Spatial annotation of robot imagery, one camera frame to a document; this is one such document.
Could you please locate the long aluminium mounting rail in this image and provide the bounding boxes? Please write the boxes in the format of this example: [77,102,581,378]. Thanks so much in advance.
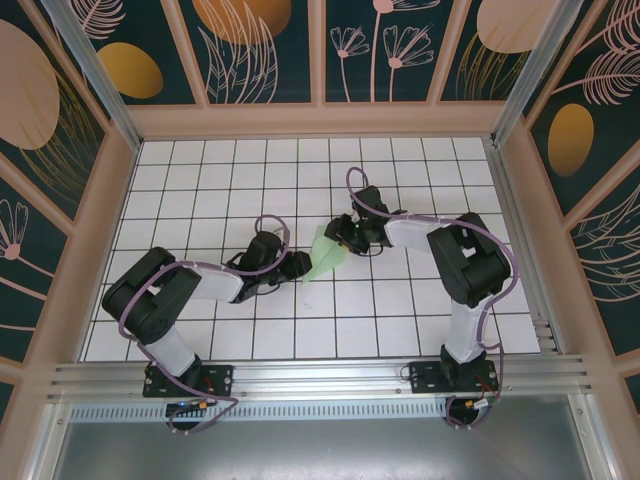
[47,354,594,401]

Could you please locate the wall panel single pink flower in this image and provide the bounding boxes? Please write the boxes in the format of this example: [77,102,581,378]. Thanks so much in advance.
[0,149,76,364]

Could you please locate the wall panel big orange circle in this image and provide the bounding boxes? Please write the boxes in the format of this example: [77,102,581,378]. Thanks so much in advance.
[169,0,321,106]

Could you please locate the wall panel orange oval pink leaf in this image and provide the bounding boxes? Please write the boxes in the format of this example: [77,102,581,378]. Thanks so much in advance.
[522,0,640,219]

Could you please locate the aluminium side rail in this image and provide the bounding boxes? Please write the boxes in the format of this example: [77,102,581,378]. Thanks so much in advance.
[483,139,564,354]

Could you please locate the grey metal sheet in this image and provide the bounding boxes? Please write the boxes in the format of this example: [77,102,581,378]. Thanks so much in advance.
[32,397,616,480]

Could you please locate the wall panel pink flowers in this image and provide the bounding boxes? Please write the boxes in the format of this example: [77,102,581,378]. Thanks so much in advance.
[323,0,464,105]

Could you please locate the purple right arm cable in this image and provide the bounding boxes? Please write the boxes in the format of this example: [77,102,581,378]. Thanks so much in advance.
[344,166,521,432]

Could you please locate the wall panel pink leaf outlines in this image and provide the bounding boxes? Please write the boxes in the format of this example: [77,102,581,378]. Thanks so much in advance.
[564,167,640,359]

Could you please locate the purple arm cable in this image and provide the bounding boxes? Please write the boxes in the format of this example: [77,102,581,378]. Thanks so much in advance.
[344,166,521,432]
[117,213,294,437]

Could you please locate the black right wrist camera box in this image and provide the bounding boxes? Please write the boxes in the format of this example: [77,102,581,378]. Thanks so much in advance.
[352,185,394,224]

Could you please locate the light green paper sheet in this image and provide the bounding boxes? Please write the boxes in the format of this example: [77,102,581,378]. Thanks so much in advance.
[301,224,347,287]

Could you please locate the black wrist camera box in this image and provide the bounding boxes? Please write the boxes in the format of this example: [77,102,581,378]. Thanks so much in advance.
[352,185,394,224]
[247,233,286,271]

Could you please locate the slotted grey cable duct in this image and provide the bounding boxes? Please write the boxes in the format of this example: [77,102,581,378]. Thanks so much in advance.
[69,403,451,422]

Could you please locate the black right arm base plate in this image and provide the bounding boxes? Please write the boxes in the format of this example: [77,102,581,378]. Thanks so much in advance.
[407,359,501,396]

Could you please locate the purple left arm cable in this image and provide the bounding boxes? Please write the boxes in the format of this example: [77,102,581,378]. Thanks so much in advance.
[117,213,294,437]

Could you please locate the wall panel large pink oval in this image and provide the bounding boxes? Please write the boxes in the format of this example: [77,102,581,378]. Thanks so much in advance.
[0,0,111,226]

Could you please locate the wall panel pink oval gold lines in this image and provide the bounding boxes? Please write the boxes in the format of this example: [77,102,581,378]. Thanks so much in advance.
[438,0,556,104]

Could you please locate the wall panel small orange oval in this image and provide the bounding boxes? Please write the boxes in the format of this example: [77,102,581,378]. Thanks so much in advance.
[74,0,209,107]

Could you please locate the aluminium corner post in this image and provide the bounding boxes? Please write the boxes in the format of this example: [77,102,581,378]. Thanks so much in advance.
[40,0,144,151]
[489,0,586,149]

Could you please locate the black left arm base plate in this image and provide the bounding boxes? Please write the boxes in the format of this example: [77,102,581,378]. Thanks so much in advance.
[142,362,236,400]

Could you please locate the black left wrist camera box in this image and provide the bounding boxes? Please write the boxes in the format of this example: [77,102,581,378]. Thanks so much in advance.
[247,233,286,271]

